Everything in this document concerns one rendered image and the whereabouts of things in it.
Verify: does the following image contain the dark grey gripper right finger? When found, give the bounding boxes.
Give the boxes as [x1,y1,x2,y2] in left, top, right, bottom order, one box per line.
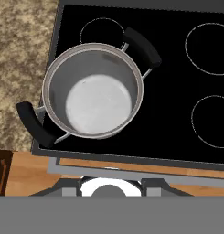
[140,177,194,197]

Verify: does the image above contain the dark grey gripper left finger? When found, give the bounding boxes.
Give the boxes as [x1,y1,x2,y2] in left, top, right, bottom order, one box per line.
[30,177,84,197]

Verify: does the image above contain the black glass hob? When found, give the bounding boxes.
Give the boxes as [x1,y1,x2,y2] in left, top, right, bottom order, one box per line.
[30,0,224,172]

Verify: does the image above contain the grey oven door handle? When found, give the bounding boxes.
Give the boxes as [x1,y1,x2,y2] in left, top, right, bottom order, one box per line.
[46,156,224,189]

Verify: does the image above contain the brown cupboard handle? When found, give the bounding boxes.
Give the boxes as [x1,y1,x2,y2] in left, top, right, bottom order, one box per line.
[0,158,8,187]

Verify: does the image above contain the steel pot with black handles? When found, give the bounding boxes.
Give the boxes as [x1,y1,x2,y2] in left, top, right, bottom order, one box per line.
[16,27,163,149]

